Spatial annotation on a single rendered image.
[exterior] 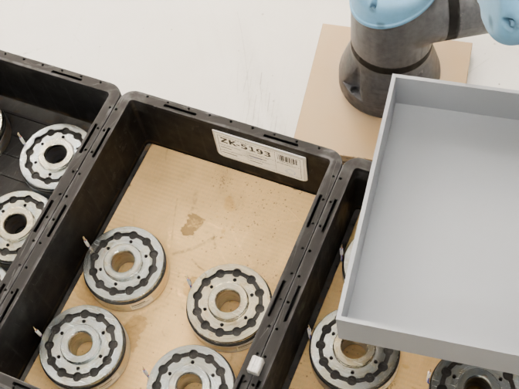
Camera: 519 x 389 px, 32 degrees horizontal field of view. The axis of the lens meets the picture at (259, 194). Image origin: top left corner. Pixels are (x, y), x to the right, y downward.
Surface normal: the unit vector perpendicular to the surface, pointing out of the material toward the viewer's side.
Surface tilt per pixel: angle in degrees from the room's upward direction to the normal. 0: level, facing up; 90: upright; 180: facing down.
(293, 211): 0
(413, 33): 85
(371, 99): 72
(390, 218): 1
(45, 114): 0
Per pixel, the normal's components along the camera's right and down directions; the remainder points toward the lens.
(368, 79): -0.55, 0.57
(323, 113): -0.08, -0.48
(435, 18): 0.10, 0.58
